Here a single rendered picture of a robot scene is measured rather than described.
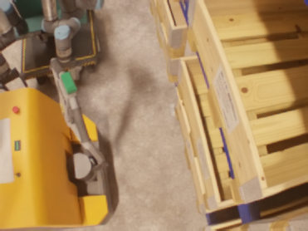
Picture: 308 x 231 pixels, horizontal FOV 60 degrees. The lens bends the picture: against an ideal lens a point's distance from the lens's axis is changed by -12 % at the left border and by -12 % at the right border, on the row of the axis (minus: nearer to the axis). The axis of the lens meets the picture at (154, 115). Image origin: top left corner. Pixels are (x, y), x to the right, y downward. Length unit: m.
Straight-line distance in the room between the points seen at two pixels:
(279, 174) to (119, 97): 1.78
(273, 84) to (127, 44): 1.88
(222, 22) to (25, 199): 1.29
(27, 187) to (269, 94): 1.24
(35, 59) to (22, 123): 1.01
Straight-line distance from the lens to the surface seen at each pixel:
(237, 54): 1.25
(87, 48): 2.50
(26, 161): 1.63
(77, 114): 1.08
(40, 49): 2.65
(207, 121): 1.71
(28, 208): 1.59
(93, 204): 2.03
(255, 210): 1.21
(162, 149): 2.41
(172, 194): 2.34
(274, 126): 1.15
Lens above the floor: 2.33
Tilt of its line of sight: 69 degrees down
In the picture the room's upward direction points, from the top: 2 degrees counter-clockwise
